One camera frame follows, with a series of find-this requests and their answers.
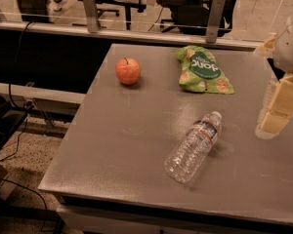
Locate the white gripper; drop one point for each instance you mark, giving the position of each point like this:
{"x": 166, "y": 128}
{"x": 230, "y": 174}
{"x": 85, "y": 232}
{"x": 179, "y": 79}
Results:
{"x": 292, "y": 51}

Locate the green rice chip bag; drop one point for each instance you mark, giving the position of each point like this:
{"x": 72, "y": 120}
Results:
{"x": 200, "y": 72}

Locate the red apple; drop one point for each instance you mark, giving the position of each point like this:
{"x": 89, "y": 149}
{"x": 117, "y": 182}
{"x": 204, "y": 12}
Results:
{"x": 128, "y": 71}

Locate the dark office chair right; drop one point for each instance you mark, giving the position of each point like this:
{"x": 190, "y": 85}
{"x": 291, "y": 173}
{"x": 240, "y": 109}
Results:
{"x": 191, "y": 16}

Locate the clear plastic water bottle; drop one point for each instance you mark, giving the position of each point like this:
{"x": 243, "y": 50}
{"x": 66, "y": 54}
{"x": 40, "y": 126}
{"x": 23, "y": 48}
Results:
{"x": 187, "y": 157}

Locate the person standing in background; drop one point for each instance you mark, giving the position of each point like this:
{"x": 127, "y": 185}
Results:
{"x": 37, "y": 10}

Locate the right metal bracket post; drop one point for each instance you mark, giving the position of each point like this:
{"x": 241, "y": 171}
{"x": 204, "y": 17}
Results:
{"x": 214, "y": 21}

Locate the metal bracket post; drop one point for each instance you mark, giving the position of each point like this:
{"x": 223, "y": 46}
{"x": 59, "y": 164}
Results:
{"x": 91, "y": 15}
{"x": 214, "y": 21}

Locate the left metal bracket post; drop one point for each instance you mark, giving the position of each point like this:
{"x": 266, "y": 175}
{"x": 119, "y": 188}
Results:
{"x": 91, "y": 15}

